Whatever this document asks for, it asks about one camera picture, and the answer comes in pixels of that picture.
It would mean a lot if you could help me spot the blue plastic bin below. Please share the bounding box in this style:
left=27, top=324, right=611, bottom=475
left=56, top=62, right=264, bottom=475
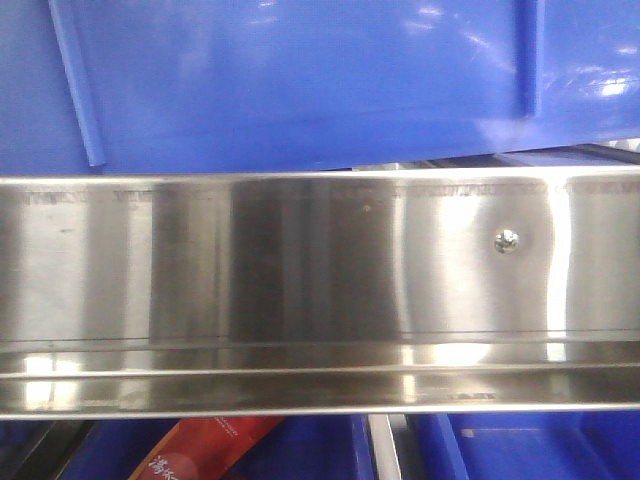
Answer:
left=1, top=1, right=639, bottom=175

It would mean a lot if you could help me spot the lower right blue bin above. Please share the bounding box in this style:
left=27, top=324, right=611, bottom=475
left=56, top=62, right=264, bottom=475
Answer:
left=409, top=410, right=639, bottom=479

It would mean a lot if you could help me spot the lower left blue bin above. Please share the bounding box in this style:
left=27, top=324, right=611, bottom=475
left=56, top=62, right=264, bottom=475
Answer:
left=61, top=415, right=374, bottom=479

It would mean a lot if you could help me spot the white metal shelf divider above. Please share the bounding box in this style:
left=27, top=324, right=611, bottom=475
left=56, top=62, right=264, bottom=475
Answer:
left=367, top=414, right=402, bottom=480

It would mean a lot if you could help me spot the red snack package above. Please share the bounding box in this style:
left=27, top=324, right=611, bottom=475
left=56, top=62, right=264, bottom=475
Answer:
left=130, top=416, right=284, bottom=479

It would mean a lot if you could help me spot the stainless steel shelf rail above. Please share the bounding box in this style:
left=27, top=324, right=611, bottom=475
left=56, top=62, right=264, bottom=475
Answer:
left=1, top=167, right=639, bottom=419

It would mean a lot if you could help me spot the silver screw in rail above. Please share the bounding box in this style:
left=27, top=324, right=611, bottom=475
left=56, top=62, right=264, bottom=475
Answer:
left=494, top=229, right=520, bottom=254

